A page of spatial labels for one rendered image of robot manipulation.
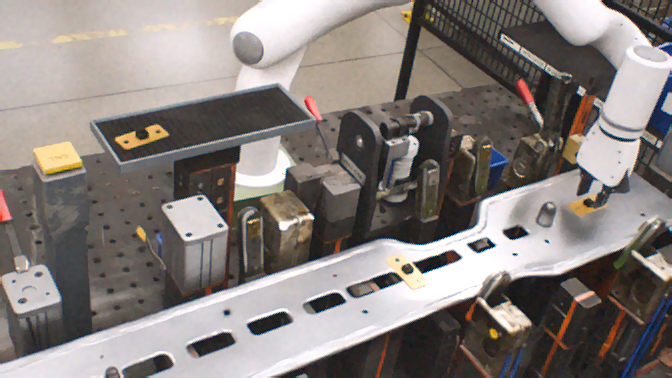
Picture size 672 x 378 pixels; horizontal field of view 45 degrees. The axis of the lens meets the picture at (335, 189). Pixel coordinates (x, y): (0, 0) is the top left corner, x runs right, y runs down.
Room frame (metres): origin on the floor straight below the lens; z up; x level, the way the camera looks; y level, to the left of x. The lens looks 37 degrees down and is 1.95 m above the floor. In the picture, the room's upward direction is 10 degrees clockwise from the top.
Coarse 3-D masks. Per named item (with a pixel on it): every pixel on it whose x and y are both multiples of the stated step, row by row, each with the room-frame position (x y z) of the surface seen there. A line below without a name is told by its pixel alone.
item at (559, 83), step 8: (552, 80) 1.46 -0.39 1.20; (560, 80) 1.45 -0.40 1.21; (568, 80) 1.46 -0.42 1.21; (552, 88) 1.46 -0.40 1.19; (560, 88) 1.45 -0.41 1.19; (568, 88) 1.43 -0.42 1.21; (576, 88) 1.44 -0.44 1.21; (552, 96) 1.45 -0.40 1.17; (560, 96) 1.47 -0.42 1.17; (552, 104) 1.45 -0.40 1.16; (560, 104) 1.47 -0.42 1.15; (552, 112) 1.44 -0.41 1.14; (560, 112) 1.46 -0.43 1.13; (544, 120) 1.45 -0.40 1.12; (552, 120) 1.44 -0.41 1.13; (560, 120) 1.46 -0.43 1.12; (544, 128) 1.45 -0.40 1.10; (552, 128) 1.45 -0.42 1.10; (560, 128) 1.46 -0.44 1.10; (544, 136) 1.44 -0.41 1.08; (552, 136) 1.46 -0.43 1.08
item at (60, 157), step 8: (56, 144) 1.04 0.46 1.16; (64, 144) 1.04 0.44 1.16; (40, 152) 1.01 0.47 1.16; (48, 152) 1.01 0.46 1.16; (56, 152) 1.01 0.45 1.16; (64, 152) 1.02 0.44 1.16; (72, 152) 1.02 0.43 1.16; (40, 160) 0.99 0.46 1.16; (48, 160) 0.99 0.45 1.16; (56, 160) 0.99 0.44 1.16; (64, 160) 1.00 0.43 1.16; (72, 160) 1.00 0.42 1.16; (80, 160) 1.00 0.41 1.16; (48, 168) 0.97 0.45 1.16; (56, 168) 0.98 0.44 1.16; (64, 168) 0.99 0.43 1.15; (72, 168) 0.99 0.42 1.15
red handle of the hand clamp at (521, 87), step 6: (516, 84) 1.54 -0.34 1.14; (522, 84) 1.53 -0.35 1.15; (522, 90) 1.53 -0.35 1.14; (528, 90) 1.53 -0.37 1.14; (522, 96) 1.52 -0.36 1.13; (528, 96) 1.52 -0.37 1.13; (528, 102) 1.51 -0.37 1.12; (528, 108) 1.50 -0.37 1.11; (534, 108) 1.50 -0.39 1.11; (534, 114) 1.49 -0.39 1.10; (534, 120) 1.48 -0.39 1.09; (540, 120) 1.48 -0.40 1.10; (540, 126) 1.47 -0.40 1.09; (540, 132) 1.46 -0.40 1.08; (552, 144) 1.45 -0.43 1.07
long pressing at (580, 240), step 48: (528, 192) 1.35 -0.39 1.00; (384, 240) 1.12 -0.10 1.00; (528, 240) 1.20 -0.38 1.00; (576, 240) 1.22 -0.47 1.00; (624, 240) 1.25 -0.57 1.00; (240, 288) 0.94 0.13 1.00; (288, 288) 0.96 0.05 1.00; (336, 288) 0.98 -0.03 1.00; (384, 288) 1.00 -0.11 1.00; (432, 288) 1.02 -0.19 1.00; (96, 336) 0.79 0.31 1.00; (144, 336) 0.81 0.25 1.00; (192, 336) 0.83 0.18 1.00; (240, 336) 0.84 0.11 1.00; (288, 336) 0.86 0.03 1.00; (336, 336) 0.87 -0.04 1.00
